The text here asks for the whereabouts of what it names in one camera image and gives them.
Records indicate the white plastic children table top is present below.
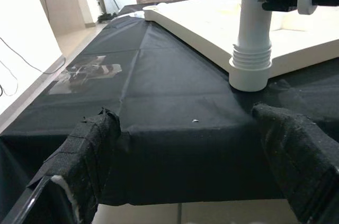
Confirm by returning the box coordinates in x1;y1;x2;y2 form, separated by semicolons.
142;0;339;92

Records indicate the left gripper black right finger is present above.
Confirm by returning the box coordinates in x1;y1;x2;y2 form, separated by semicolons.
251;103;339;224

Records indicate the white plastic table leg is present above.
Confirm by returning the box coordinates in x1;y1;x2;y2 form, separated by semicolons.
232;0;273;71

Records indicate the clear tape patch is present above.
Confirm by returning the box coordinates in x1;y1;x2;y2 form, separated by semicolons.
49;55;123;95

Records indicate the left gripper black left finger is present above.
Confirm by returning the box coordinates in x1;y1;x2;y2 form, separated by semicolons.
0;107;122;224

